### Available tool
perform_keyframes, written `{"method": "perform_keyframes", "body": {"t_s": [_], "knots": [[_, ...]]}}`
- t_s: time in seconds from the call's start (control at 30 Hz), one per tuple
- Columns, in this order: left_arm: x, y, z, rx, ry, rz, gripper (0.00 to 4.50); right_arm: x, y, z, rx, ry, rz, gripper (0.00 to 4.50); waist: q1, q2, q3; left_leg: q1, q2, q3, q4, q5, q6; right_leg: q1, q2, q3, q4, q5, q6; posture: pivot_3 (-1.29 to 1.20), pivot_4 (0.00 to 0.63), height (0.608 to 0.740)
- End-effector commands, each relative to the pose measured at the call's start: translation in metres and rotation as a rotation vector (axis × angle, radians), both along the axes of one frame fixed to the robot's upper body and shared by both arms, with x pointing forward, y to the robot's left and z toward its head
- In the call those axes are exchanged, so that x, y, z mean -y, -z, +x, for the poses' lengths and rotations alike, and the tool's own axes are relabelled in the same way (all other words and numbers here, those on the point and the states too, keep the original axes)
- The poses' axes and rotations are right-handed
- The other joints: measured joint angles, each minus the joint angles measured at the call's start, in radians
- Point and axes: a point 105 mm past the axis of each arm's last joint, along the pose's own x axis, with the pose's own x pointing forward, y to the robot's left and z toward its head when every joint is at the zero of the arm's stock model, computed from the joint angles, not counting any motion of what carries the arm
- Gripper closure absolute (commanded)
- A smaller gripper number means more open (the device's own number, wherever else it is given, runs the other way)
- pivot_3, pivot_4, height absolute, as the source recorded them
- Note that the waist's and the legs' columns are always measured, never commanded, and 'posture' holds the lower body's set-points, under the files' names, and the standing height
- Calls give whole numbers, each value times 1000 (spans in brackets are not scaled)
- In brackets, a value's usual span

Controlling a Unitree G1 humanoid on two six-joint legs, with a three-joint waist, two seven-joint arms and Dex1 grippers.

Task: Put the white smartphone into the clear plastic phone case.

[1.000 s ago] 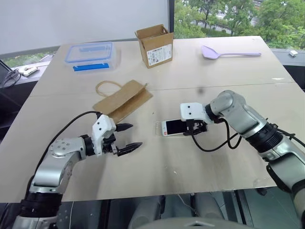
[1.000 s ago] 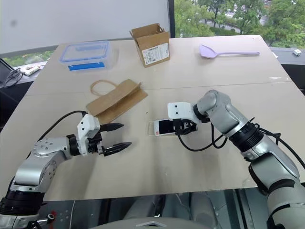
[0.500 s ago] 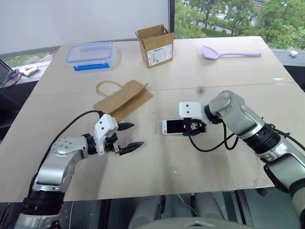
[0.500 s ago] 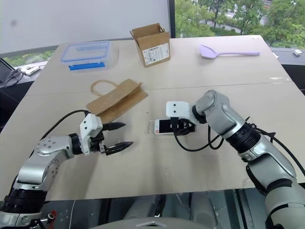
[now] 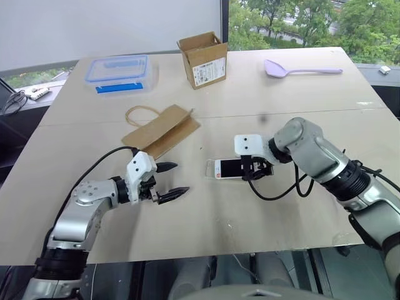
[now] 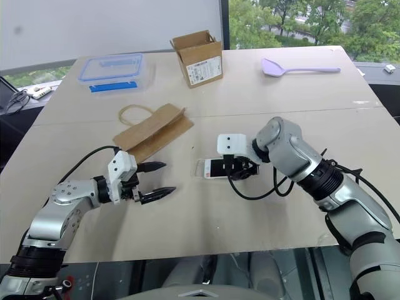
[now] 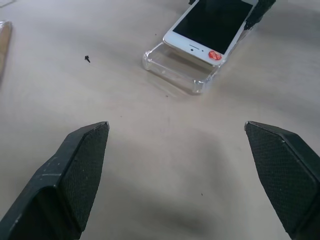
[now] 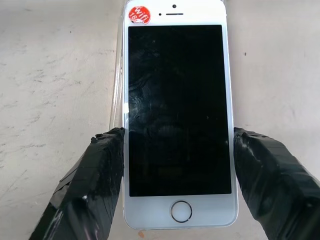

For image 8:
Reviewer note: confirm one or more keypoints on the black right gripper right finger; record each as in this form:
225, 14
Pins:
275, 180

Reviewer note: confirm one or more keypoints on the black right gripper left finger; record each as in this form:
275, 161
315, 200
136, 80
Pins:
90, 185

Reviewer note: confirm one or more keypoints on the white smartphone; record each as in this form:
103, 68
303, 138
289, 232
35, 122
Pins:
178, 110

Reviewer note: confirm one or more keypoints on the red round wifi sticker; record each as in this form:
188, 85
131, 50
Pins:
139, 15

